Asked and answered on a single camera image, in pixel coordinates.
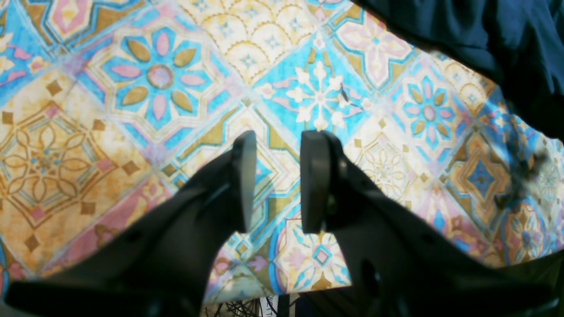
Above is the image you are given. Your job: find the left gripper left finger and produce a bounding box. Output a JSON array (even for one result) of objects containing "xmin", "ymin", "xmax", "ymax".
[{"xmin": 5, "ymin": 131, "xmax": 257, "ymax": 317}]

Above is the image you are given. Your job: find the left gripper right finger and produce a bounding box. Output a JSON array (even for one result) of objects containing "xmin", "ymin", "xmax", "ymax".
[{"xmin": 300, "ymin": 130, "xmax": 559, "ymax": 317}]

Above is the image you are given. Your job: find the dark navy t-shirt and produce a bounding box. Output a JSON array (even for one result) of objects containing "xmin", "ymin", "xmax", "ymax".
[{"xmin": 355, "ymin": 0, "xmax": 564, "ymax": 140}]

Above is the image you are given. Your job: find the patterned colourful tablecloth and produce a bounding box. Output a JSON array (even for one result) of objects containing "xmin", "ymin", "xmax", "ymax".
[{"xmin": 0, "ymin": 0, "xmax": 563, "ymax": 302}]

